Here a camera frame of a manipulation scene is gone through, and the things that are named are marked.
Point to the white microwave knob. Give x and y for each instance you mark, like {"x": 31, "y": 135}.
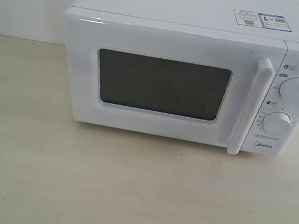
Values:
{"x": 277, "y": 123}
{"x": 289, "y": 90}

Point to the white microwave door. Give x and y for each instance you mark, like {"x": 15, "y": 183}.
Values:
{"x": 167, "y": 79}

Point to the lower white microwave knob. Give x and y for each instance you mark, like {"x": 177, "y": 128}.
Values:
{"x": 277, "y": 123}

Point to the white microwave oven body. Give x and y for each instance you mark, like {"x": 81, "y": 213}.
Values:
{"x": 218, "y": 15}

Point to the blue white warning sticker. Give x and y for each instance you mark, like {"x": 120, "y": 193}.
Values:
{"x": 261, "y": 20}

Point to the upper white microwave knob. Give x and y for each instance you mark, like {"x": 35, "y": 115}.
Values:
{"x": 289, "y": 90}

